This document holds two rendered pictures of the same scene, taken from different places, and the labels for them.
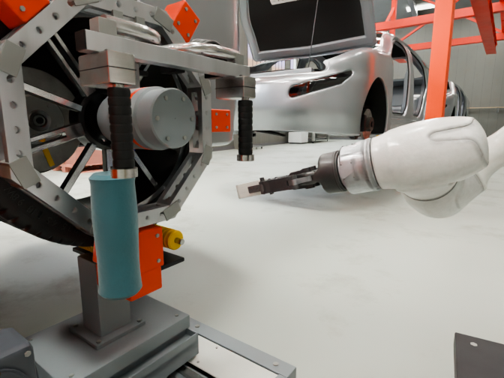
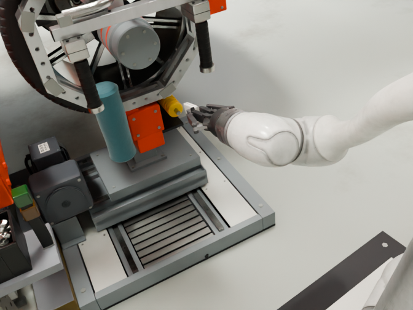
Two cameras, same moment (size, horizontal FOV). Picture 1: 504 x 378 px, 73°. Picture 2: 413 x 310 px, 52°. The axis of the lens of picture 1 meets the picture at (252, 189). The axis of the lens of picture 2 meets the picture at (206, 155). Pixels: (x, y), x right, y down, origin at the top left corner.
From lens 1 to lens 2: 0.76 m
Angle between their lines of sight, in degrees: 40
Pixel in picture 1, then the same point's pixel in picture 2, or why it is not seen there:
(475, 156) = (267, 162)
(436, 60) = not seen: outside the picture
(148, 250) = (149, 121)
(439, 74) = not seen: outside the picture
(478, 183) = (321, 158)
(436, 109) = not seen: outside the picture
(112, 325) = (142, 157)
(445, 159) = (252, 157)
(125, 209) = (111, 114)
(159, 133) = (126, 63)
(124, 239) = (115, 131)
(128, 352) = (149, 178)
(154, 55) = (104, 23)
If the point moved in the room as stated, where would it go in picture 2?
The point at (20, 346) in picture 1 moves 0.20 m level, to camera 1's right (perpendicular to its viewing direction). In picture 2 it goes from (75, 175) to (121, 189)
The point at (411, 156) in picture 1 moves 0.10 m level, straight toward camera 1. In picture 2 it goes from (238, 146) to (201, 169)
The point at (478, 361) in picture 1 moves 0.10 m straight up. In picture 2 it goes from (370, 258) to (375, 235)
